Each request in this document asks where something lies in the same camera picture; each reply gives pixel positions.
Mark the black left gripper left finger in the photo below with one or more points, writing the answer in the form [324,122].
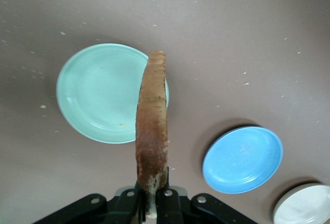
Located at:
[123,208]

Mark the mint green round plate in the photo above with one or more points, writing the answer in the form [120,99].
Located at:
[100,92]

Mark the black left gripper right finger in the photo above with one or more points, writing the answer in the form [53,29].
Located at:
[170,208]

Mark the brown toast bread slice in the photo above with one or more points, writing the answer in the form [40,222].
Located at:
[152,131]

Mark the beige round plate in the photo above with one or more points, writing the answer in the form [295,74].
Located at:
[304,206]

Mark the blue round plate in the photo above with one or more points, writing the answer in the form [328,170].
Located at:
[242,159]

